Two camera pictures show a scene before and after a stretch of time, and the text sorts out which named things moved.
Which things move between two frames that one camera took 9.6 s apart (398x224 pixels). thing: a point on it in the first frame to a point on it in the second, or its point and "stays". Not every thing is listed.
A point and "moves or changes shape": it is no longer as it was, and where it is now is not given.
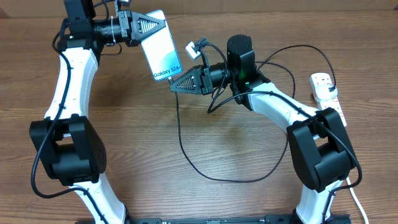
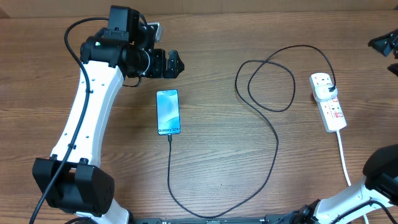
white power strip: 324,78 stays
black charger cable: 209,178 to 262,104
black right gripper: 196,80 to 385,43
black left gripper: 127,16 to 160,71
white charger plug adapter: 322,91 stays
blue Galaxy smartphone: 160,51 moves or changes shape
